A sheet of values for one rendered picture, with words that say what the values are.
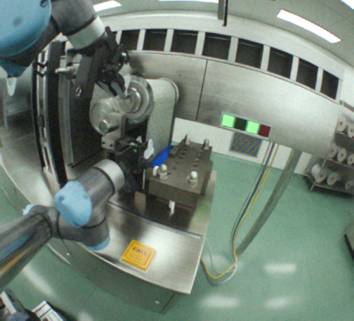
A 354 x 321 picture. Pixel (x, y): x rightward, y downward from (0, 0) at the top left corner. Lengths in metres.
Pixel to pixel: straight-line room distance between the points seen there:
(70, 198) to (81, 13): 0.31
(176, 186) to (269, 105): 0.54
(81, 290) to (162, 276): 1.04
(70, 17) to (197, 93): 0.62
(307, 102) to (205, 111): 0.51
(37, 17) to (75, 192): 0.25
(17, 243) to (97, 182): 0.19
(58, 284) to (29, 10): 1.50
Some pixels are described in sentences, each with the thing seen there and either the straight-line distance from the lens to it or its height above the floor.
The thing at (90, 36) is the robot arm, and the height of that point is 1.40.
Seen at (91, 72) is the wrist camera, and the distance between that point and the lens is 0.36.
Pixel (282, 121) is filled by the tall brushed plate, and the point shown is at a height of 1.25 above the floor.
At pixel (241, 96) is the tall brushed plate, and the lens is 0.76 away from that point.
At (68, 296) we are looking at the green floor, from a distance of 1.46.
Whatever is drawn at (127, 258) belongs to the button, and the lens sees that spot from 0.45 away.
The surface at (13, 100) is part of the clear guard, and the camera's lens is 1.30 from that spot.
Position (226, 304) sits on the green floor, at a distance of 1.47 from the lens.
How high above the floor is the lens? 1.33
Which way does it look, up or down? 22 degrees down
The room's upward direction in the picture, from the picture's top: 10 degrees clockwise
